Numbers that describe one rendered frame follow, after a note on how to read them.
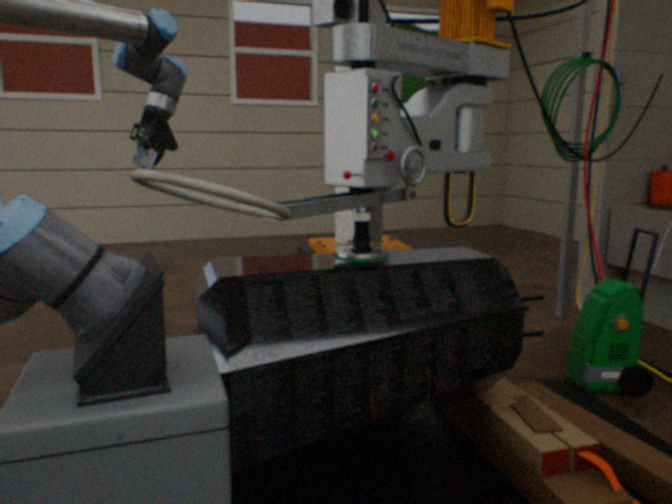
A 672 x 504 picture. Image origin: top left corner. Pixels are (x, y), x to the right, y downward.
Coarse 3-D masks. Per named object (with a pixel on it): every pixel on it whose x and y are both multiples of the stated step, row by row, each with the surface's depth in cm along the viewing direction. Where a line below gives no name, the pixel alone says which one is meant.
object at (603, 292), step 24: (648, 264) 298; (600, 288) 315; (624, 288) 301; (600, 312) 304; (624, 312) 301; (576, 336) 321; (600, 336) 303; (624, 336) 303; (576, 360) 318; (600, 360) 305; (624, 360) 305; (600, 384) 308; (624, 384) 303; (648, 384) 303
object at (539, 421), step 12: (480, 396) 245; (492, 396) 245; (504, 396) 245; (516, 396) 246; (528, 396) 246; (492, 408) 236; (516, 408) 234; (528, 408) 235; (540, 408) 235; (528, 420) 224; (540, 420) 224; (552, 420) 225; (540, 432) 217
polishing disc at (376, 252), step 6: (348, 246) 233; (372, 246) 234; (336, 252) 221; (342, 252) 220; (348, 252) 220; (354, 252) 220; (360, 252) 220; (366, 252) 220; (372, 252) 220; (378, 252) 220; (384, 252) 220
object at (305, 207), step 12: (348, 192) 223; (384, 192) 221; (396, 192) 226; (288, 204) 203; (300, 204) 192; (312, 204) 196; (324, 204) 200; (336, 204) 204; (348, 204) 208; (360, 204) 212; (372, 204) 217; (300, 216) 193; (312, 216) 196
